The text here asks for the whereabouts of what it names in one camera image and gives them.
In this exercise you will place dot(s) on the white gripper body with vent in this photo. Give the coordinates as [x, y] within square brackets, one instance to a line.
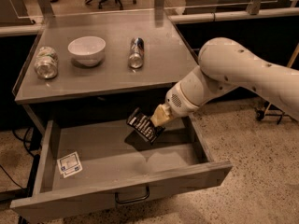
[177, 102]

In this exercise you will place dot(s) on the grey counter cabinet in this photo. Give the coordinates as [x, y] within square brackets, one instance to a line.
[166, 58]

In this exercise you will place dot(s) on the green soda can lying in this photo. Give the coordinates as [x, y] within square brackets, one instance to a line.
[46, 65]

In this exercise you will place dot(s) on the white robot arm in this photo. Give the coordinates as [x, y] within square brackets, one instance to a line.
[223, 66]

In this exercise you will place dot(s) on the black drawer handle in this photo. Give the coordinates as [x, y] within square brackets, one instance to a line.
[127, 198]

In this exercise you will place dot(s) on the white ceramic bowl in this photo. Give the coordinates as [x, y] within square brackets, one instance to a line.
[87, 50]

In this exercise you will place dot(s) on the white tag sticker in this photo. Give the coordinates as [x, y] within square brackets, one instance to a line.
[69, 165]

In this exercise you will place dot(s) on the blue silver energy can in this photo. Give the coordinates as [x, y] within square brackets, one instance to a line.
[136, 57]

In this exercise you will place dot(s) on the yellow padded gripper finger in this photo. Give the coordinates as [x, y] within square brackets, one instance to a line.
[162, 115]

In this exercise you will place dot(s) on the grey open top drawer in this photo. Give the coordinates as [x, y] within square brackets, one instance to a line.
[115, 158]

